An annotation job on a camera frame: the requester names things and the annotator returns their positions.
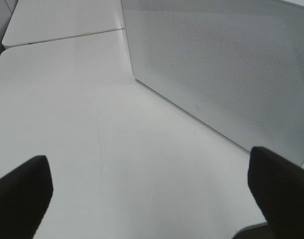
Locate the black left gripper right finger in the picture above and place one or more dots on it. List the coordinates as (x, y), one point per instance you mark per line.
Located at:
(277, 186)

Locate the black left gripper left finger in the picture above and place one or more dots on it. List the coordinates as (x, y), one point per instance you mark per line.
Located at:
(25, 194)

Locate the white microwave door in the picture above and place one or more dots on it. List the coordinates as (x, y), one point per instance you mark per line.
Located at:
(236, 65)

